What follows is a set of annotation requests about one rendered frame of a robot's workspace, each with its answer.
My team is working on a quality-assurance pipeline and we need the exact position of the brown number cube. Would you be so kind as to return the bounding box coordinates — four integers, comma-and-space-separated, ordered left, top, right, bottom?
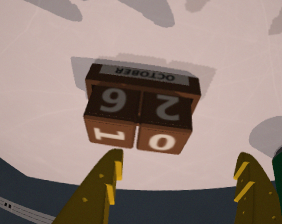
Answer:
136, 91, 193, 155
83, 85, 141, 149

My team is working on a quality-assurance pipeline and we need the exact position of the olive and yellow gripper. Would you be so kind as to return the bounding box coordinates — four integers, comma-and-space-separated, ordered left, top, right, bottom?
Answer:
51, 149, 282, 224

